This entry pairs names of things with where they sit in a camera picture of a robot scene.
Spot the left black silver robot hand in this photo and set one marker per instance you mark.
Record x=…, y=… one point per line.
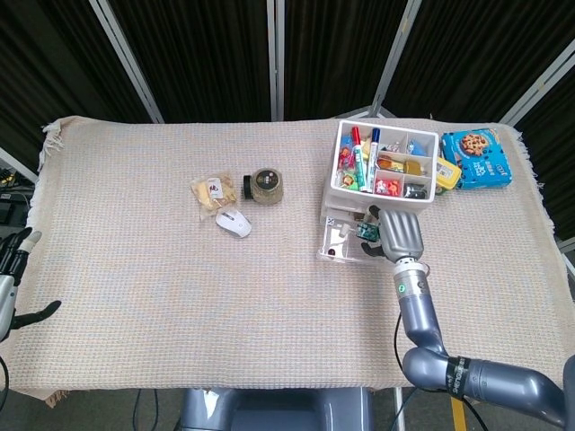
x=5, y=296

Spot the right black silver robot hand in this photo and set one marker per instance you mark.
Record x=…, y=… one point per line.
x=402, y=235

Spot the clear plastic drawer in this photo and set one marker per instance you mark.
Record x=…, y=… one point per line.
x=346, y=256

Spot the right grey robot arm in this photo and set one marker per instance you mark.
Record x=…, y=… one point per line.
x=418, y=314

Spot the blue cookie package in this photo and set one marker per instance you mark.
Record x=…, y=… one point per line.
x=478, y=155

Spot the black parts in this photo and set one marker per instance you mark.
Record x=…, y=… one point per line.
x=415, y=191

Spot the small red toy pieces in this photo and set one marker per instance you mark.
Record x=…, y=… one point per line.
x=387, y=187

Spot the brown parts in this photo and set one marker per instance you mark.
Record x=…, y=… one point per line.
x=415, y=167

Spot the amber orange tube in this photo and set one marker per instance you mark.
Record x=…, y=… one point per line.
x=391, y=162

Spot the orange yellow candy packet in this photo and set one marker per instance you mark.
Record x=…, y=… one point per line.
x=348, y=182

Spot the yellow lidded green tub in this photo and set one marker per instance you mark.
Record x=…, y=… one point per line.
x=448, y=173

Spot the white marker with blue cap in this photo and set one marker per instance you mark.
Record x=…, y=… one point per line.
x=373, y=159

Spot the dark electronics shelf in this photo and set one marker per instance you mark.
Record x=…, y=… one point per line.
x=11, y=208

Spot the small blue clip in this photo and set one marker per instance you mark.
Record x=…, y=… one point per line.
x=417, y=146

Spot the clear plastic clips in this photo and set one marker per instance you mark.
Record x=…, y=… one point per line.
x=392, y=146

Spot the red candy packet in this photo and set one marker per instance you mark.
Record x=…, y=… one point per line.
x=346, y=158

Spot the glass jar with black lid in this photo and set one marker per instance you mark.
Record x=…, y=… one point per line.
x=267, y=186

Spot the white grey computer mouse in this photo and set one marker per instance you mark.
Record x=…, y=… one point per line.
x=233, y=223

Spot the beige woven tablecloth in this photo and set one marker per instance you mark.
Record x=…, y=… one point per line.
x=179, y=292

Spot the white table leg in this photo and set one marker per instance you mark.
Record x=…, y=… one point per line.
x=400, y=413

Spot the clear bag of crackers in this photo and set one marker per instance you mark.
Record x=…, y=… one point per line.
x=213, y=190

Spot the grey robot torso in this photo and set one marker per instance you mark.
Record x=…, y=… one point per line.
x=269, y=410

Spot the white desk organizer tray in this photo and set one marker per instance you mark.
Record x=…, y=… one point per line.
x=430, y=137

